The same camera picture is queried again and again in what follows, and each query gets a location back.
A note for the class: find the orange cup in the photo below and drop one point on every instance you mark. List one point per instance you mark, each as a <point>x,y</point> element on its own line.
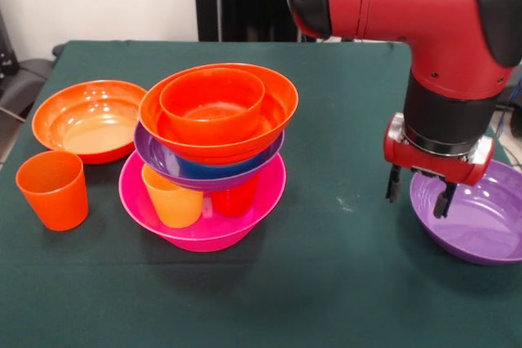
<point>53,197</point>

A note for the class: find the dark green tablecloth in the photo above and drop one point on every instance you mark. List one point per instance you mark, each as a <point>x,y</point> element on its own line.
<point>261,295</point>

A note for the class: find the blue bowl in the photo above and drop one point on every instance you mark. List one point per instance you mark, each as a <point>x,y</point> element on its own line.
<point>208,170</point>

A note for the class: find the large pink bowl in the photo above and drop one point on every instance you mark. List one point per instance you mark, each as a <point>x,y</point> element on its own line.
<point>212,236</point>

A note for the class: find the large orange bowl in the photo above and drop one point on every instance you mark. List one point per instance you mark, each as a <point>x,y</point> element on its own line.
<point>281,107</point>
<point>77,120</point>

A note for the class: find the yellow cup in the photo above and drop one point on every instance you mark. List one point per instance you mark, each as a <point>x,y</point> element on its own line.
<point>175,205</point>

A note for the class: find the black pedestal leg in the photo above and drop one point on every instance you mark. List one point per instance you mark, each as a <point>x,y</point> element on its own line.
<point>34,73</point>

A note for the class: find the red cup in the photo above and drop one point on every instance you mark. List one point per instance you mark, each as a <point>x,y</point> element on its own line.
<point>234,203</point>

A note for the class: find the black side stand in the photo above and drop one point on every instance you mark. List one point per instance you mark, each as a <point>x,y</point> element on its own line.
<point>12,95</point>

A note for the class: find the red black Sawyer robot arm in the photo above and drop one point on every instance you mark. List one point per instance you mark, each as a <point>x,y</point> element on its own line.
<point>428,18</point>

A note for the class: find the purple bowl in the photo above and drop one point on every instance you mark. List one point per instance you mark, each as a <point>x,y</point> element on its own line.
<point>481,225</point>
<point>151,156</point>

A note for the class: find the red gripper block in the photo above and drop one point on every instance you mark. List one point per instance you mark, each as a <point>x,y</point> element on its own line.
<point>428,162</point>

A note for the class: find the small orange bowl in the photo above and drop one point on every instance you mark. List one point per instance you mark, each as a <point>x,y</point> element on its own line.
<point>212,115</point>

